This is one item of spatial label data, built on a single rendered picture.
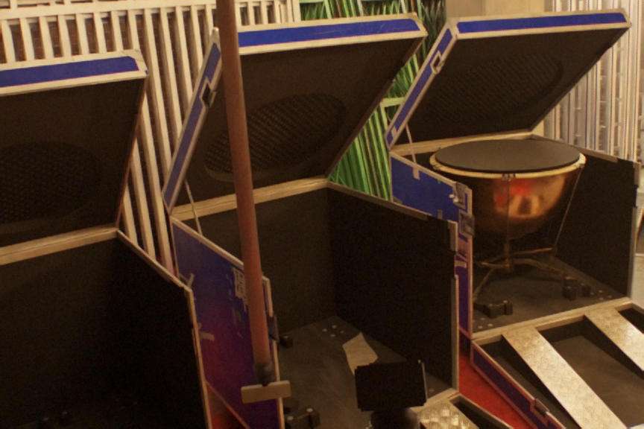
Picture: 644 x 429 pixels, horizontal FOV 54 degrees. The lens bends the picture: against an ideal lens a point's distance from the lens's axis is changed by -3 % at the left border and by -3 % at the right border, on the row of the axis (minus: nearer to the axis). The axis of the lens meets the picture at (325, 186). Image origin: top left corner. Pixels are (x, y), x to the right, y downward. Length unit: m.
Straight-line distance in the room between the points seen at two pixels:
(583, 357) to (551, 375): 0.37
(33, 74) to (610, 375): 2.87
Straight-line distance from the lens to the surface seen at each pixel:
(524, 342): 3.49
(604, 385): 3.46
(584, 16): 3.60
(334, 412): 2.92
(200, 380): 2.40
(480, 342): 3.49
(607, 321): 3.77
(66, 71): 2.18
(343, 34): 2.46
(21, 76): 2.16
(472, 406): 3.00
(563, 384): 3.31
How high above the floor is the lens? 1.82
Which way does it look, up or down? 15 degrees down
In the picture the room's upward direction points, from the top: 4 degrees counter-clockwise
